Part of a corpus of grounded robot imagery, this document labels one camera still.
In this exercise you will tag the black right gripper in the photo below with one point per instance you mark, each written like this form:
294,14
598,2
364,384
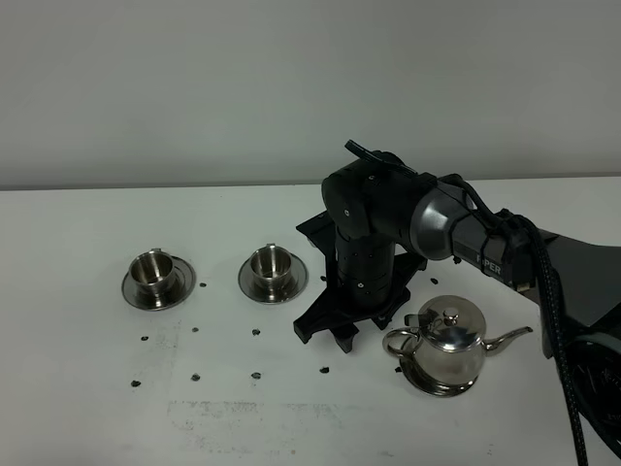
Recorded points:
365,280

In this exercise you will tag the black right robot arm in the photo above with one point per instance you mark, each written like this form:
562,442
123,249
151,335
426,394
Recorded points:
384,222

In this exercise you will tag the stainless steel teapot saucer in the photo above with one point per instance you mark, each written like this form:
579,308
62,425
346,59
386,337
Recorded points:
446,377

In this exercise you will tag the right stainless steel saucer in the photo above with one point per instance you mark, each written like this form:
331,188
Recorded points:
293,286

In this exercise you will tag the right stainless steel teacup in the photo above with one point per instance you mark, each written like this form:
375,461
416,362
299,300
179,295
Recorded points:
271,270

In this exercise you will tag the stainless steel teacup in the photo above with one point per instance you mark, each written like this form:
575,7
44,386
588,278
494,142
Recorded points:
271,270
152,274

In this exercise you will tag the left stainless steel saucer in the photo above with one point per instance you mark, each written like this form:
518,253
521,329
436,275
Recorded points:
183,286

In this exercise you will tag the left stainless steel teacup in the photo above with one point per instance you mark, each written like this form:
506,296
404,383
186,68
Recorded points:
152,274

